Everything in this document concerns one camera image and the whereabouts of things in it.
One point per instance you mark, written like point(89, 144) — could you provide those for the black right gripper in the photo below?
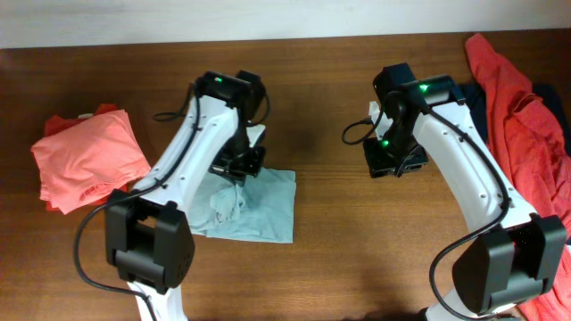
point(377, 165)

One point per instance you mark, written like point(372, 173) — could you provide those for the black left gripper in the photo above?
point(240, 173)

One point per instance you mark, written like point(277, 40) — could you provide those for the light blue t-shirt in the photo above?
point(261, 210)

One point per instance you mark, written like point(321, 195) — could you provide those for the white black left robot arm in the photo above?
point(147, 235)

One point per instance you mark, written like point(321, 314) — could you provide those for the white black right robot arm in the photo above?
point(512, 253)

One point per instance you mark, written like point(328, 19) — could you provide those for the navy blue garment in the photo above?
point(475, 96)

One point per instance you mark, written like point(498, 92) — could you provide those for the red crumpled garment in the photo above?
point(523, 135)

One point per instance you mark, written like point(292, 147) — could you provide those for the folded coral pink shirt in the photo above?
point(85, 162)

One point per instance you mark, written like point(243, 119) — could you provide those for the folded red shirt underneath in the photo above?
point(57, 124)

